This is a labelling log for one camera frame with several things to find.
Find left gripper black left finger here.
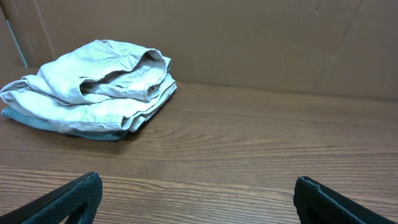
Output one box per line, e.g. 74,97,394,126
1,172,103,224

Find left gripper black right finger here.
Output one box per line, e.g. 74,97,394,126
293,176,396,224

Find teal folded garment under trousers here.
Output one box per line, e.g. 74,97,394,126
1,106,129,141

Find beige folded trousers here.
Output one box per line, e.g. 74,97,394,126
1,40,177,133

